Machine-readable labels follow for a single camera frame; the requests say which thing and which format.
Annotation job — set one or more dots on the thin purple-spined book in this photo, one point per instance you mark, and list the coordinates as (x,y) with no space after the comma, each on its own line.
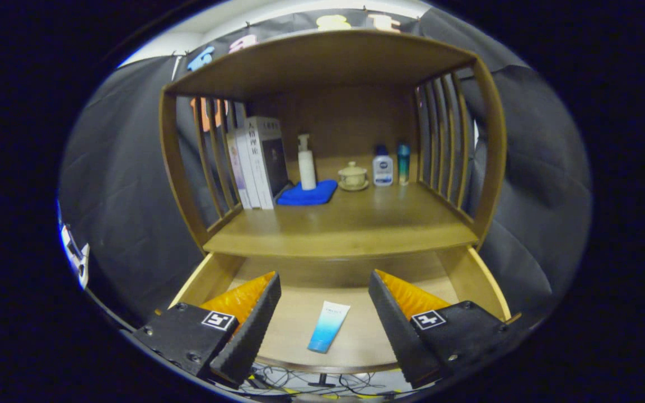
(235,173)

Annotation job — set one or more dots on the folded blue cloth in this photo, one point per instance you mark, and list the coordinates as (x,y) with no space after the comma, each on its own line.
(311,195)

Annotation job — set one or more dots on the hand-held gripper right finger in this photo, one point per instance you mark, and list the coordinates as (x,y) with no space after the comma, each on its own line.
(398,330)

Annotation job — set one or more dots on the teal spray bottle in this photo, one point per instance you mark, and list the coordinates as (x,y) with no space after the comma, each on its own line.
(403,165)

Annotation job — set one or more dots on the wooden countertop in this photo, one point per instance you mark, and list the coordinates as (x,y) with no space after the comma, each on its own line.
(356,224)

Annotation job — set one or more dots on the thick white and dark book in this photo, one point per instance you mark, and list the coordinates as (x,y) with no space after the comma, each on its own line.
(269,162)

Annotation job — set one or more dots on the blue and white tube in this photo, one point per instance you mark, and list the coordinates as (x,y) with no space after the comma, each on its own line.
(328,330)

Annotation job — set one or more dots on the white and blue equipment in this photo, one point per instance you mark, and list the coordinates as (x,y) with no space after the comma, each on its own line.
(76,257)

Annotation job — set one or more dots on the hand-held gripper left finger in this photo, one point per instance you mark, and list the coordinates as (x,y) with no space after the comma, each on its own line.
(252,336)

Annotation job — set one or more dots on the wooden drawer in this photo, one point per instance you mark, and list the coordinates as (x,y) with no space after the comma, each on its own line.
(294,319)

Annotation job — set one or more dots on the black backdrop cloth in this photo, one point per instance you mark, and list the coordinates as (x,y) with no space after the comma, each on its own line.
(126,196)

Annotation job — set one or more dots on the white bottle with blue cap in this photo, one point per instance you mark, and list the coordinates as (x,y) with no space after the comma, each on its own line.
(382,170)

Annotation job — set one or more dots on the wooden cabinet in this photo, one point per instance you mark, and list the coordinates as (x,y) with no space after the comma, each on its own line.
(322,61)

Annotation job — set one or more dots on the white pump bottle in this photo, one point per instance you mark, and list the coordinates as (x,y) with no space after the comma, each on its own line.
(307,170)

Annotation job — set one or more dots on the thin white book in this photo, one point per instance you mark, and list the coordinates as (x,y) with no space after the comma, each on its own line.
(247,173)

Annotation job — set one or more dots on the beige lidded ceramic cup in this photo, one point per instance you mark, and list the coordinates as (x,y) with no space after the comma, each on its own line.
(353,178)

